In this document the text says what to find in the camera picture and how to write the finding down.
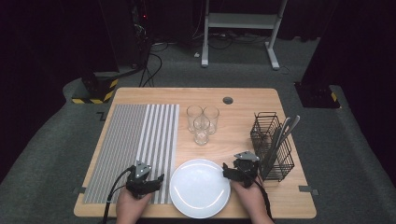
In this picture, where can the black stand base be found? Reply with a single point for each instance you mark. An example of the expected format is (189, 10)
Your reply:
(316, 96)

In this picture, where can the white metal stand frame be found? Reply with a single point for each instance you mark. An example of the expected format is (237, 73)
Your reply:
(243, 21)

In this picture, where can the person's left hand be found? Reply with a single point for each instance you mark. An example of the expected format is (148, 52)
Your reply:
(129, 208)

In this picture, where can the small white plug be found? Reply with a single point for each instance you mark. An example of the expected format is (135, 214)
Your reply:
(196, 55)

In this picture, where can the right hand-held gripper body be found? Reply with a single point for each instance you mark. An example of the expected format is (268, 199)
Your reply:
(247, 168)

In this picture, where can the white plate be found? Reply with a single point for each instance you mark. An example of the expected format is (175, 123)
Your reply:
(199, 189)

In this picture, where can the silver cutlery piece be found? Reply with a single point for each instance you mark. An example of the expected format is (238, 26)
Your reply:
(294, 123)
(285, 124)

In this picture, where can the dark equipment rack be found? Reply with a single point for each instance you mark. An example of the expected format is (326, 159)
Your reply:
(140, 31)

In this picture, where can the grey tape piece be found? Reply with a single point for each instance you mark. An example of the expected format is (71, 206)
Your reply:
(306, 188)
(79, 190)

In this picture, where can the clear drinking glass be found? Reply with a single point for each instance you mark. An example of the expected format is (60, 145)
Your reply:
(213, 118)
(201, 133)
(193, 116)

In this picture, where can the person's right hand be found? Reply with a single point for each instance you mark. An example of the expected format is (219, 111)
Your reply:
(253, 202)

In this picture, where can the grey striped placemat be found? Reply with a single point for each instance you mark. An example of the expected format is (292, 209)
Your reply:
(124, 140)

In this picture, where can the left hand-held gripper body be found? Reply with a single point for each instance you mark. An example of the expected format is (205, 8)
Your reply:
(138, 183)

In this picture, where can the black yellow striped base block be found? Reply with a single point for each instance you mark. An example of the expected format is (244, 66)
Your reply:
(99, 90)

